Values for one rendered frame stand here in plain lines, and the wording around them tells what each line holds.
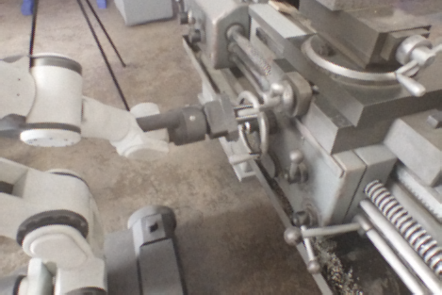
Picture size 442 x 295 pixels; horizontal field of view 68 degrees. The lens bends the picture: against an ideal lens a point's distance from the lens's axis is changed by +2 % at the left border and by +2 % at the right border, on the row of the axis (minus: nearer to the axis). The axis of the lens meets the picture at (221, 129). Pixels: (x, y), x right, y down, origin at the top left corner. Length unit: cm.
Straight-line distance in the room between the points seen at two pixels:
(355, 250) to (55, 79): 91
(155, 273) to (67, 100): 83
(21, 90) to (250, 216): 124
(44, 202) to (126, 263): 57
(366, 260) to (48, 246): 83
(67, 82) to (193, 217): 114
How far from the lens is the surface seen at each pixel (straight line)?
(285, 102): 74
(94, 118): 61
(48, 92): 53
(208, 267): 145
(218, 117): 75
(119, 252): 133
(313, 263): 85
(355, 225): 87
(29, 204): 80
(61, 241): 82
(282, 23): 122
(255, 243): 150
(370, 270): 108
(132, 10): 332
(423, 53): 71
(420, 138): 74
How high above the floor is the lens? 129
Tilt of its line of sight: 40 degrees down
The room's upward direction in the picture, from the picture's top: 1 degrees clockwise
